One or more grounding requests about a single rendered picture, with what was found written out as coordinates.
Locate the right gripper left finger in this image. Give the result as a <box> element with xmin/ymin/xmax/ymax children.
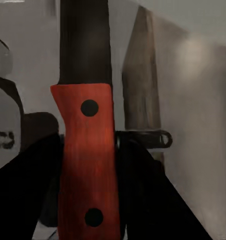
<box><xmin>0</xmin><ymin>133</ymin><xmax>61</xmax><ymax>240</ymax></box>

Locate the parer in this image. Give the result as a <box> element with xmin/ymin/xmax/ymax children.
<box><xmin>50</xmin><ymin>0</ymin><xmax>121</xmax><ymax>240</ymax></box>

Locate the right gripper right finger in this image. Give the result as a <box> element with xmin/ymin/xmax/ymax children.
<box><xmin>122</xmin><ymin>133</ymin><xmax>211</xmax><ymax>240</ymax></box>

